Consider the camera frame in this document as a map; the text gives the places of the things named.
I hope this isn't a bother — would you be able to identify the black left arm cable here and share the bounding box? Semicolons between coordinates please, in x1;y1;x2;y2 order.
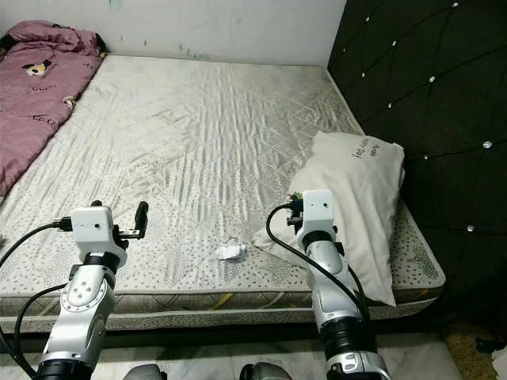
0;220;72;380
13;283;70;379

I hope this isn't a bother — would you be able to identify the pink cartoon print blanket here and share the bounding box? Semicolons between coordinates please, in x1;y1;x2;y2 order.
0;20;105;199

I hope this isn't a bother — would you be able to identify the white quilted mattress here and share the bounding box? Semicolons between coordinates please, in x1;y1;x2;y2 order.
0;54;447;333

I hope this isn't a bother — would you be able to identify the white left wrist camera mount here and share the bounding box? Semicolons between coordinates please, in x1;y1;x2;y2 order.
70;206;128;266

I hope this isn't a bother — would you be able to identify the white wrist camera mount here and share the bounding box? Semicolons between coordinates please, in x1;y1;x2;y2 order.
70;206;128;266
299;188;337;238

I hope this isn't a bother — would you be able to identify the dark tufted headboard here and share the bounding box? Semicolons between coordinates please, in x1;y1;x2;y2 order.
326;0;507;317

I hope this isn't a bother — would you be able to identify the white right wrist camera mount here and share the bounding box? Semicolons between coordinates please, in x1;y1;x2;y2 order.
299;188;337;238

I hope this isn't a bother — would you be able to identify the white paper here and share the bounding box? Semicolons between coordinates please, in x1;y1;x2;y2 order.
215;237;248;262

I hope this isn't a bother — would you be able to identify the cream pillow with green leaf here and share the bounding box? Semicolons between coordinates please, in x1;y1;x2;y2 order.
253;131;406;308

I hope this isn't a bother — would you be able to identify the grey robot leg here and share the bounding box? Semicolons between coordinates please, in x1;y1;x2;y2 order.
242;362;294;380
127;364;164;380

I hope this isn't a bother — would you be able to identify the brown floor rug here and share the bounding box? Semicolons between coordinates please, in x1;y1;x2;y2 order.
444;321;507;380

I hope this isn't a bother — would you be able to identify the grey left robot leg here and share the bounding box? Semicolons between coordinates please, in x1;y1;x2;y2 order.
127;364;164;380

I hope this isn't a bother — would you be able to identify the grey right robot leg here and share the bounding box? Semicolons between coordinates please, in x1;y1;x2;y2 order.
242;362;294;380

